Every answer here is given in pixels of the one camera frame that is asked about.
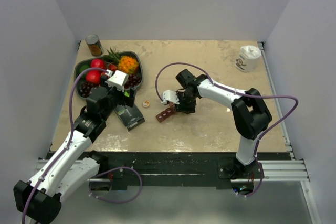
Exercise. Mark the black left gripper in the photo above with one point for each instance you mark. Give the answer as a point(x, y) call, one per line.
point(128, 101)

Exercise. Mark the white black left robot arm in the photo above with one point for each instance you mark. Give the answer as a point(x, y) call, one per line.
point(42, 196)

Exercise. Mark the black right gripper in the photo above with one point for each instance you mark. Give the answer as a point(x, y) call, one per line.
point(184, 108)

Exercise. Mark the orange spiky fruit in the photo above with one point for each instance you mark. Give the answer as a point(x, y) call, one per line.
point(128, 65)

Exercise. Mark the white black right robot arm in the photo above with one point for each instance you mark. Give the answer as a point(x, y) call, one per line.
point(250, 113)

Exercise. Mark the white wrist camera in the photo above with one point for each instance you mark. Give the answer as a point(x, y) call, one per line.
point(170, 96)
point(117, 79)

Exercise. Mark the red apple upper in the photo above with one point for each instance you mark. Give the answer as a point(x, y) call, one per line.
point(98, 63)

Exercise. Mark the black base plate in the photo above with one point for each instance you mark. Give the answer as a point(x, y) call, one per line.
point(164, 169)

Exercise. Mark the dark red grape bunch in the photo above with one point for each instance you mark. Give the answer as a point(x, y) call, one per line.
point(85, 88)

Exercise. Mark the orange white bottle cap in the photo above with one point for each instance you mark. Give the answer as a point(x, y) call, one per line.
point(145, 104)

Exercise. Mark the red weekly pill organizer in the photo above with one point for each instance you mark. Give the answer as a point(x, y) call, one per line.
point(170, 110)

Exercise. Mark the black razor stand box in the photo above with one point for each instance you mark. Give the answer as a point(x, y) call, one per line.
point(131, 117)

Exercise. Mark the dark grey fruit tray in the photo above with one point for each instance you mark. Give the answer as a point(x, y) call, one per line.
point(112, 57)

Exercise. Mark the green lime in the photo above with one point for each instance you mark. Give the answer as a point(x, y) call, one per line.
point(83, 68)

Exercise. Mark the strawberry pile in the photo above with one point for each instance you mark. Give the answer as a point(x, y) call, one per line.
point(112, 67)

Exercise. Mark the red apple lower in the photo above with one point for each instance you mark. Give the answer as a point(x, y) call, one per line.
point(93, 76)

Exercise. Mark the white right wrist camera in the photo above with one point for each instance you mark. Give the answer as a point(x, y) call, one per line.
point(170, 96)

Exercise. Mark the tin can yellow label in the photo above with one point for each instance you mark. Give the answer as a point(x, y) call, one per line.
point(94, 45)

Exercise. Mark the red apple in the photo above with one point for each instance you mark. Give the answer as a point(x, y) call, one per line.
point(93, 76)
point(98, 63)

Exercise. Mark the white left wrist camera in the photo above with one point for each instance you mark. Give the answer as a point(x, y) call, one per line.
point(117, 79)

